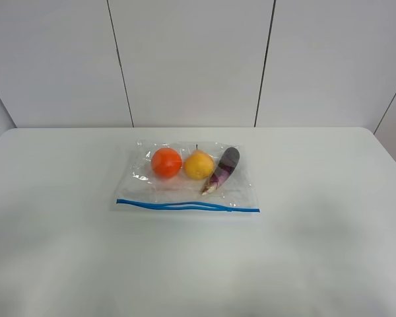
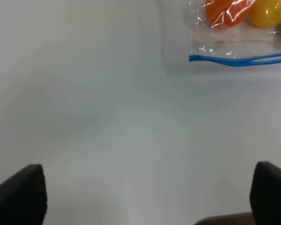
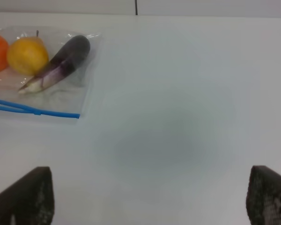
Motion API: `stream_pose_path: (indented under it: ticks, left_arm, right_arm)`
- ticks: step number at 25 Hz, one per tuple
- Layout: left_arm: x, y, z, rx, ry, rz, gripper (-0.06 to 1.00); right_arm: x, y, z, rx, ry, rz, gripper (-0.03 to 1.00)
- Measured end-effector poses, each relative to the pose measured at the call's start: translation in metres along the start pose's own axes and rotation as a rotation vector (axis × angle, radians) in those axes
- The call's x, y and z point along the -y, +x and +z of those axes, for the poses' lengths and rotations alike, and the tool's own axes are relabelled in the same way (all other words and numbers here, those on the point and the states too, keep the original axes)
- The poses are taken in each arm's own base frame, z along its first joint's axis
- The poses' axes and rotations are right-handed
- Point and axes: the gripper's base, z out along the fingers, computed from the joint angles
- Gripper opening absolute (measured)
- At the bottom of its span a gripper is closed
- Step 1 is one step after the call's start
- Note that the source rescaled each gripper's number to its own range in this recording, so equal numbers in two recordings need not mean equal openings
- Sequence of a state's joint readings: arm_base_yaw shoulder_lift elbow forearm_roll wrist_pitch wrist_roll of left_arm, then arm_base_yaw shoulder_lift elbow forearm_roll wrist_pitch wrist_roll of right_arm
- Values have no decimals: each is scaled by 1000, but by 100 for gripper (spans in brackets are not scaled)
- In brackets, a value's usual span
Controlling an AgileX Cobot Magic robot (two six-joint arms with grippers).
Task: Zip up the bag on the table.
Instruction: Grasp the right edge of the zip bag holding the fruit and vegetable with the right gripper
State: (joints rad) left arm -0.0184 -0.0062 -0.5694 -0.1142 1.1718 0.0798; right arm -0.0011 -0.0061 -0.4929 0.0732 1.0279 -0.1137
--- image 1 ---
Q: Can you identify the orange tomato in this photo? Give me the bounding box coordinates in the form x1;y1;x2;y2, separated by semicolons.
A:
151;148;183;178

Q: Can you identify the purple eggplant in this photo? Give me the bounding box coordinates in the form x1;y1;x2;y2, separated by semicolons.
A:
201;147;240;195

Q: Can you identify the clear zip bag blue seal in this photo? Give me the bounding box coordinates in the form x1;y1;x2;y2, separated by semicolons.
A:
114;140;260;214

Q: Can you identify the yellow pear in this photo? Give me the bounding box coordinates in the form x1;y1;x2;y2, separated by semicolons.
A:
183;145;215;180

